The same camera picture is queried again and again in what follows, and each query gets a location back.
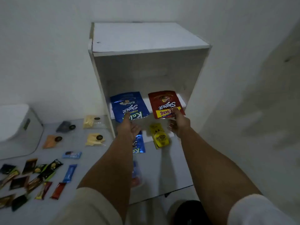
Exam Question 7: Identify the person's right hand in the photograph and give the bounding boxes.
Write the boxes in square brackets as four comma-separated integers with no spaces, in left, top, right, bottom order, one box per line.
[167,106,192,138]

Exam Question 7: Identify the person's left hand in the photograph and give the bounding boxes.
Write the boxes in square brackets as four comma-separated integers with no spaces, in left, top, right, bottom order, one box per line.
[116,112,142,144]

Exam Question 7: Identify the blue snack pouch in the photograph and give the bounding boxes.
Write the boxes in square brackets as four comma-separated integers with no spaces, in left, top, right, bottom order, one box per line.
[110,92,150,123]
[132,131,146,154]

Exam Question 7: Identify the yellow snack pouch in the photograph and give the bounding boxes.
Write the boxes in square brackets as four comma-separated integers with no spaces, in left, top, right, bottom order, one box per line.
[149,123,170,150]

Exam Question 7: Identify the red snack pouch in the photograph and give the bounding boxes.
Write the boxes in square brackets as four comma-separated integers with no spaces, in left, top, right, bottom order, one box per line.
[148,91,186,120]

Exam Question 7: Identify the bag of yellow sticks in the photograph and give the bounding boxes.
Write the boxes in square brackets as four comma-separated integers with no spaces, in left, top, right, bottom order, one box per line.
[83,115,106,129]
[85,133,106,147]

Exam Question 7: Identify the clear plastic container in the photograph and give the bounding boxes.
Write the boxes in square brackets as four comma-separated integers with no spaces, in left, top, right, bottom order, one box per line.
[131,160,143,188]

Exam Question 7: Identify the small light blue packet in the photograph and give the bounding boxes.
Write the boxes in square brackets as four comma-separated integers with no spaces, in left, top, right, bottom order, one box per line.
[62,151,82,159]

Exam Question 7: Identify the clear bag of dark snacks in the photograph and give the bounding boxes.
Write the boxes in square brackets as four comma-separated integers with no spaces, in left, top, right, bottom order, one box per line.
[56,121,76,133]

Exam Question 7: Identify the long blue candy bar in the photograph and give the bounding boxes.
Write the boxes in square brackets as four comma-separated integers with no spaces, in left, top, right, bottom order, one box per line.
[62,164,78,183]

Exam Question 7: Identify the clear bag of orange snacks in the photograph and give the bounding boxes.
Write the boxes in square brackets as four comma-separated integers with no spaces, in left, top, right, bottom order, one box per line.
[42,135,63,149]

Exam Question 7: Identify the cluster of dark candy packets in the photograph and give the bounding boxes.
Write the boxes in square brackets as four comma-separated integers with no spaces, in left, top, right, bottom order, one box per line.
[0,158,64,212]

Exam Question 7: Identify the orange red candy bar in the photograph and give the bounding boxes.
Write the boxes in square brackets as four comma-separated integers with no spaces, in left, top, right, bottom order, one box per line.
[50,182,67,200]

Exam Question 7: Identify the red yellow candy bar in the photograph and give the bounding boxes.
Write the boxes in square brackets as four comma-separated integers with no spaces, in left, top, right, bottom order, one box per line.
[35,182,53,200]

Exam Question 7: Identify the white lidded storage box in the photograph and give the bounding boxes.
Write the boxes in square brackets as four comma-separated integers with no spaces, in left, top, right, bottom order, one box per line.
[0,104,44,160]

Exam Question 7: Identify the person's right forearm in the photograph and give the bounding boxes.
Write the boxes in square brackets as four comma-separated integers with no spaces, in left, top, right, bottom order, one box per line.
[180,127,262,225]

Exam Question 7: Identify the person's left forearm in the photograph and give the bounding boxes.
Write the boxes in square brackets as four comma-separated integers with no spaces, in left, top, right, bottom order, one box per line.
[77,136,136,223]

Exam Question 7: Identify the person's white shirt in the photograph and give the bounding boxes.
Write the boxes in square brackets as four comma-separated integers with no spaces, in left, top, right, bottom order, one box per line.
[50,187,298,225]

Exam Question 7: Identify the person's black shorts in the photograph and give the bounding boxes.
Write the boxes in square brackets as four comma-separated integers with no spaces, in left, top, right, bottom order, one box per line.
[172,200,213,225]

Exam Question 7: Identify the white shelf cabinet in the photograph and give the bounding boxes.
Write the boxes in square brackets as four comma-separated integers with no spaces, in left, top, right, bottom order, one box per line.
[88,22,213,138]

